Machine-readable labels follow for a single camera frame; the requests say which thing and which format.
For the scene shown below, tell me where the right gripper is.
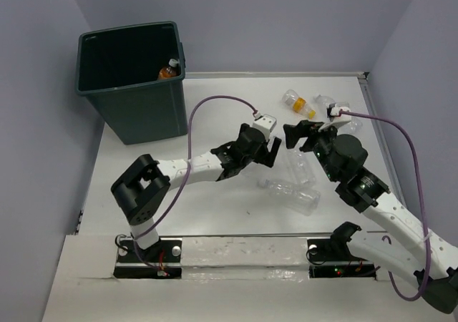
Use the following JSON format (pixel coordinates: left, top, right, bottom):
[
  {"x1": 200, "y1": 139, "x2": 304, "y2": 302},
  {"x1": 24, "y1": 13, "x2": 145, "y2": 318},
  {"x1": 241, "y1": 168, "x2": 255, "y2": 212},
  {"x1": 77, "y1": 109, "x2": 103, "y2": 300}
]
[{"x1": 283, "y1": 119, "x2": 342, "y2": 182}]

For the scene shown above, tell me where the clear unlabelled bottle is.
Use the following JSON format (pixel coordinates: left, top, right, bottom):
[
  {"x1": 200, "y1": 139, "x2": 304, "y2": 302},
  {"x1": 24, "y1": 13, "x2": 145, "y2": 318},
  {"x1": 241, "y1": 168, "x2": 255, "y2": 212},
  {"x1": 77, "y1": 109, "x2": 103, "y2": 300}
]
[
  {"x1": 240, "y1": 162, "x2": 273, "y2": 180},
  {"x1": 257, "y1": 179, "x2": 321, "y2": 216},
  {"x1": 284, "y1": 150, "x2": 316, "y2": 187}
]

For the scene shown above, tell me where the orange drink bottle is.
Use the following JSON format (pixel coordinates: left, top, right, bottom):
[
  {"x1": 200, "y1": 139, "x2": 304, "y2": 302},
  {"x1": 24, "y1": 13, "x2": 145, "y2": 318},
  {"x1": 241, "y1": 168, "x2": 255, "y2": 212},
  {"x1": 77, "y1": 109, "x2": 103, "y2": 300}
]
[{"x1": 157, "y1": 58, "x2": 179, "y2": 80}]

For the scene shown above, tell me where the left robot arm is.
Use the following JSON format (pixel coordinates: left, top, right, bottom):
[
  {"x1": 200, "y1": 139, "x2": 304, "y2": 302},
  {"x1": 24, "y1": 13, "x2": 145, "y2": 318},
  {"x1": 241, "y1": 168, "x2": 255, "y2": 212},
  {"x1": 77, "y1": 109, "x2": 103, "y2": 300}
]
[{"x1": 110, "y1": 123, "x2": 282, "y2": 265}]

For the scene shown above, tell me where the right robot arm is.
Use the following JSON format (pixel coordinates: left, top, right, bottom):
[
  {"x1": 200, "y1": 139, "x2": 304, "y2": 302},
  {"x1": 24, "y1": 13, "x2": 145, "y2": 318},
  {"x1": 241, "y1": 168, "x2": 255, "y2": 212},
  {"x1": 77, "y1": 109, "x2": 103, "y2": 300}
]
[{"x1": 283, "y1": 120, "x2": 457, "y2": 314}]

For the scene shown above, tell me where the dark green plastic bin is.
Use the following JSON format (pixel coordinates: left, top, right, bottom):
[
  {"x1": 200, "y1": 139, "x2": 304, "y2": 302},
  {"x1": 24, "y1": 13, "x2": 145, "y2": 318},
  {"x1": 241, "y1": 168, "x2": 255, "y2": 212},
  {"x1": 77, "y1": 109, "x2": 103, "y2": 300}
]
[{"x1": 76, "y1": 21, "x2": 187, "y2": 145}]

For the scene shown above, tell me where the small bottle yellow cap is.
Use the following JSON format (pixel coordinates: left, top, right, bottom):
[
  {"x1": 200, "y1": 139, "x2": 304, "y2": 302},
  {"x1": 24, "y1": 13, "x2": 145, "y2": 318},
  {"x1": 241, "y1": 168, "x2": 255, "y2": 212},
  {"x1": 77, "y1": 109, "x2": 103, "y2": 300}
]
[{"x1": 282, "y1": 89, "x2": 316, "y2": 119}]

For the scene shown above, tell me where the clear unlabelled bottle front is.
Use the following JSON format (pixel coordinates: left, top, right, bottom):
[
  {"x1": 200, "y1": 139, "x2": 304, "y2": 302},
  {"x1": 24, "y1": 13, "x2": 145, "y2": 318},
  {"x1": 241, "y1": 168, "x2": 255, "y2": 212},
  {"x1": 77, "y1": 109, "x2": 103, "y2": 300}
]
[{"x1": 257, "y1": 179, "x2": 321, "y2": 216}]

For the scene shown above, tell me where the clear bottle blue label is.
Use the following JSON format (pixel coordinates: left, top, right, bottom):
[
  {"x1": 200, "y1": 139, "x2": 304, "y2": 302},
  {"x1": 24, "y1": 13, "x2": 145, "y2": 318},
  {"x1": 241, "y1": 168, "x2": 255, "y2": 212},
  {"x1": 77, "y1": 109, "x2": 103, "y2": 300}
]
[{"x1": 313, "y1": 94, "x2": 363, "y2": 135}]

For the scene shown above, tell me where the white foam strip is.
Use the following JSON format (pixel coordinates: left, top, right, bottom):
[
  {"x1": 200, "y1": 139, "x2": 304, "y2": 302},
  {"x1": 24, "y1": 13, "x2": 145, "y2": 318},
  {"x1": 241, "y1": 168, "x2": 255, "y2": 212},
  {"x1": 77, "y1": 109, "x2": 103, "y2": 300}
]
[{"x1": 180, "y1": 236, "x2": 309, "y2": 281}]

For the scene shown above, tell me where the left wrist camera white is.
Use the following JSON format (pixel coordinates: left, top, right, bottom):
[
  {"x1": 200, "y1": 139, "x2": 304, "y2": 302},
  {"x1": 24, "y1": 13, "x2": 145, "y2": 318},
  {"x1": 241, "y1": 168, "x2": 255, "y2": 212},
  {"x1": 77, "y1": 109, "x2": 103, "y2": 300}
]
[{"x1": 252, "y1": 112, "x2": 277, "y2": 140}]

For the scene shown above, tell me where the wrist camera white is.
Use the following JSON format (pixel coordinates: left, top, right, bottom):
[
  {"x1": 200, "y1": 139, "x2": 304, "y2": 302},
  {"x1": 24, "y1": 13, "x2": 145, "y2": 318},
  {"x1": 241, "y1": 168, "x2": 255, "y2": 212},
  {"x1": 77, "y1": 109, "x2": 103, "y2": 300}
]
[
  {"x1": 252, "y1": 112, "x2": 277, "y2": 140},
  {"x1": 318, "y1": 103, "x2": 352, "y2": 132}
]

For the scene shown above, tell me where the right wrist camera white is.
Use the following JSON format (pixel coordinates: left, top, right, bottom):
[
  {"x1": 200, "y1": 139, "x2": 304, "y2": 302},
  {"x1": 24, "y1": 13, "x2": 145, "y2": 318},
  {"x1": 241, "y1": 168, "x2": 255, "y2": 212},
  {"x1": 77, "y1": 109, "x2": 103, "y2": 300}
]
[{"x1": 318, "y1": 103, "x2": 352, "y2": 132}]

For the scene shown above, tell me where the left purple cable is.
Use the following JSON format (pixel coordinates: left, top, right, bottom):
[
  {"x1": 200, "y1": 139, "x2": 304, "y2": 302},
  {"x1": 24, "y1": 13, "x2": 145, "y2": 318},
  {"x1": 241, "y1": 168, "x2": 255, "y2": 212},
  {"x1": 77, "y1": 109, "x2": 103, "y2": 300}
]
[{"x1": 134, "y1": 95, "x2": 260, "y2": 273}]

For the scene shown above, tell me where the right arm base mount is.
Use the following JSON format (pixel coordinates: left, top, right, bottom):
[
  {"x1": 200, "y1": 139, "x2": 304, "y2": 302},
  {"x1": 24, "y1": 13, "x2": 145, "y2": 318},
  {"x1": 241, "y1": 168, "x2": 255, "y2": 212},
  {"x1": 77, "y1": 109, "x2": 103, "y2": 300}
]
[{"x1": 306, "y1": 238, "x2": 379, "y2": 279}]

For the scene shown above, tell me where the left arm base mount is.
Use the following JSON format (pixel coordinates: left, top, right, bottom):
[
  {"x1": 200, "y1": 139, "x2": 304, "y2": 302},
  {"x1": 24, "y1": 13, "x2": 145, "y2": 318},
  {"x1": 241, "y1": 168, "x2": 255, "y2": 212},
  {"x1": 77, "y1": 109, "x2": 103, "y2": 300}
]
[{"x1": 113, "y1": 234, "x2": 182, "y2": 280}]

